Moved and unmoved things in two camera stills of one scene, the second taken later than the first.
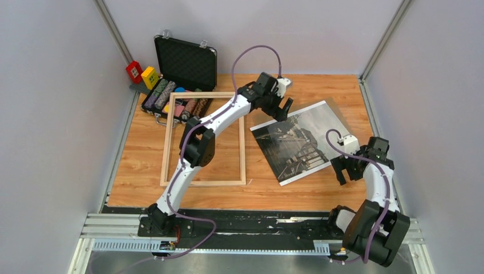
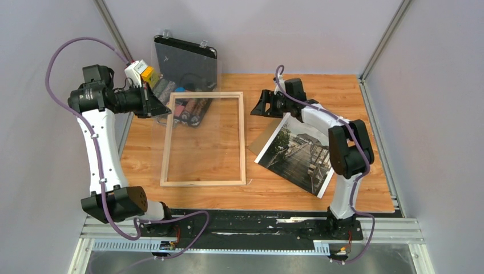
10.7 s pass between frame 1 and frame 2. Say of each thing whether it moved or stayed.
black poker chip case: stayed
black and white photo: moved
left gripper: moved
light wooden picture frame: stayed
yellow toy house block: stayed
